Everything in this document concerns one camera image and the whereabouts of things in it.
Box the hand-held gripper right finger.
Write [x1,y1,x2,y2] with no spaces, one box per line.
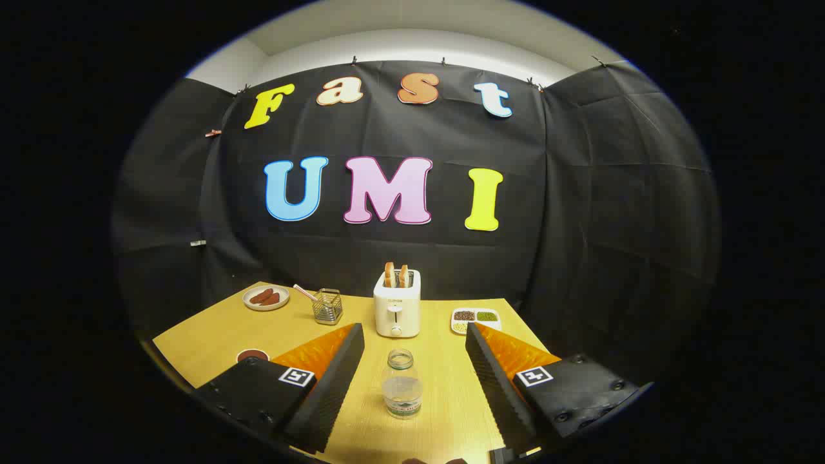
[465,322,640,455]

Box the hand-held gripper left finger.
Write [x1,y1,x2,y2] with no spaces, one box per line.
[192,322,366,455]

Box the clear plastic juice bottle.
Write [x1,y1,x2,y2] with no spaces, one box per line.
[382,349,423,420]

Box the wooden table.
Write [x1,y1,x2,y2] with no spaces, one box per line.
[152,282,552,464]

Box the white divided bean tray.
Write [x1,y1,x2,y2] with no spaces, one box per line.
[451,307,502,335]

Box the white toaster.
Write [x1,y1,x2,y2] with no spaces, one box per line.
[373,269,422,338]

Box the white round plate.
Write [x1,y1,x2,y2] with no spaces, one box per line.
[242,285,291,312]

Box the black backdrop cloth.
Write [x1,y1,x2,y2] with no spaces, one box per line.
[111,59,721,387]

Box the metal wire basket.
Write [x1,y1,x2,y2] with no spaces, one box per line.
[313,289,344,325]

